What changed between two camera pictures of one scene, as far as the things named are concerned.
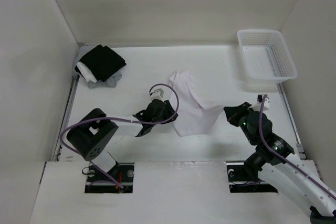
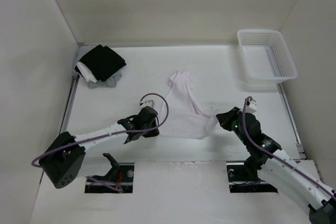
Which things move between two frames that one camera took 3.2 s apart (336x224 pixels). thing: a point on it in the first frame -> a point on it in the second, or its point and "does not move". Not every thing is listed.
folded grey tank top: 110,82 does not move
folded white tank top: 86,72 does not move
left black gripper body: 163,116 -> 150,134
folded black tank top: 103,62 does not move
